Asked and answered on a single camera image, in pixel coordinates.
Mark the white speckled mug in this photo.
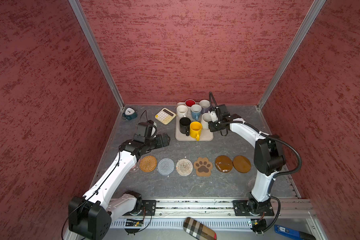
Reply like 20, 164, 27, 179
201, 113, 212, 131

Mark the woven rattan coaster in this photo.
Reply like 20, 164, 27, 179
140, 156, 158, 173

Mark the black mug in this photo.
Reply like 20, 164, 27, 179
179, 117, 192, 137

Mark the grey knitted coaster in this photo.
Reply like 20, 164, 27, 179
157, 158, 175, 176

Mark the yellow mug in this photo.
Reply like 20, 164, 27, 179
190, 121, 203, 141

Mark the pink flower coaster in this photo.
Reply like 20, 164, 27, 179
129, 163, 140, 173

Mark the multicolour woven coaster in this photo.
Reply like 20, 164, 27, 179
176, 159, 193, 176

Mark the dark brown glossy coaster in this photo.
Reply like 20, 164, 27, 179
215, 155, 233, 173

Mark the brown round coaster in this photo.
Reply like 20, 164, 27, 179
233, 156, 252, 173

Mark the paw shaped cork coaster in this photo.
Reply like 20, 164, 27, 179
194, 157, 213, 177

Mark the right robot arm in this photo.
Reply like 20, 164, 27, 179
208, 111, 286, 215

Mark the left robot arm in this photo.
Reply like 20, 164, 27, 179
67, 133, 171, 240

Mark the yellow calculator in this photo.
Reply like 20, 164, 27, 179
155, 108, 177, 125

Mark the lilac mug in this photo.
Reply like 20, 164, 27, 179
199, 100, 211, 115

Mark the beige serving tray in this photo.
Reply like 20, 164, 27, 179
175, 101, 214, 142

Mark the blue mug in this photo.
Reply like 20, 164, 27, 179
191, 104, 203, 121

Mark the teal kitchen timer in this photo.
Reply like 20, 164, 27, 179
122, 107, 138, 121

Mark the red inside mug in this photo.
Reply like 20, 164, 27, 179
185, 99, 196, 108

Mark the plaid glasses case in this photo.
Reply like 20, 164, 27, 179
183, 217, 217, 240

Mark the blue tool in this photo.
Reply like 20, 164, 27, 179
274, 225, 316, 240

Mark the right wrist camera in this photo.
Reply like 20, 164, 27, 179
210, 105, 231, 122

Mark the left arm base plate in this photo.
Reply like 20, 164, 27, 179
129, 200, 157, 216

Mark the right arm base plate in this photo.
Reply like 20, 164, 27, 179
232, 199, 275, 217

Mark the black corrugated cable hose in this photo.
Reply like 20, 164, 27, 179
208, 91, 302, 178

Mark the aluminium front rail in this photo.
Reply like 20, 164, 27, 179
73, 197, 317, 219

